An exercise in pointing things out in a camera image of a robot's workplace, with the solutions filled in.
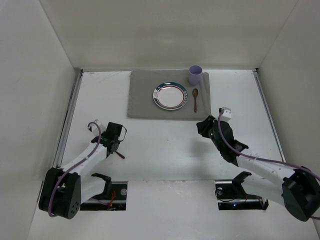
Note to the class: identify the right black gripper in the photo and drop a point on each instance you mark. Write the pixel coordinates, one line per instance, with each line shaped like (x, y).
(206, 125)

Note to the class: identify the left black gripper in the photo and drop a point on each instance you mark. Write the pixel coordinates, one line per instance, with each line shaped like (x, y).
(113, 146)

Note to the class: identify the brown wooden fork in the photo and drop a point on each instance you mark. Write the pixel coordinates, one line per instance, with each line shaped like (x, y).
(120, 155)

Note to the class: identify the brown wooden spoon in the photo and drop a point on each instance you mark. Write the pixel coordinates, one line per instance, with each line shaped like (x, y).
(195, 93)

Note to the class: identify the grey cloth placemat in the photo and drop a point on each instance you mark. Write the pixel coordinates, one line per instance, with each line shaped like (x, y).
(140, 98)

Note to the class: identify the white plate with green rim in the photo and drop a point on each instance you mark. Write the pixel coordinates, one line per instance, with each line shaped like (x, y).
(170, 96)

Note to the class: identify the purple plastic cup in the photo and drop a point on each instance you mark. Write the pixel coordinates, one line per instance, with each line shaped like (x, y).
(195, 74)

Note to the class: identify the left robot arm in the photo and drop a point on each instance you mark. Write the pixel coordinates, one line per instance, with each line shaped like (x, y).
(74, 187)

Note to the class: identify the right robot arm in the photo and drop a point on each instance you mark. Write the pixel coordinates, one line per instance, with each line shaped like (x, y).
(294, 187)

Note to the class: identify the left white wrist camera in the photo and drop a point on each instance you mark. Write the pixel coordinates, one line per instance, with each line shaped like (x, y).
(95, 127)

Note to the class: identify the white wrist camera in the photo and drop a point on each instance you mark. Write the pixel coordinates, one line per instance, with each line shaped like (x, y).
(225, 114)
(95, 127)

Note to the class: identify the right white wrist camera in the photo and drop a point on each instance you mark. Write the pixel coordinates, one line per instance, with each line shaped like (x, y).
(225, 114)

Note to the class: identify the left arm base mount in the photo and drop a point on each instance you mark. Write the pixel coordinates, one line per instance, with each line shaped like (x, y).
(100, 193)

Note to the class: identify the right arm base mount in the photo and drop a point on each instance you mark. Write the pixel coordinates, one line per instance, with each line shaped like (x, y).
(231, 195)

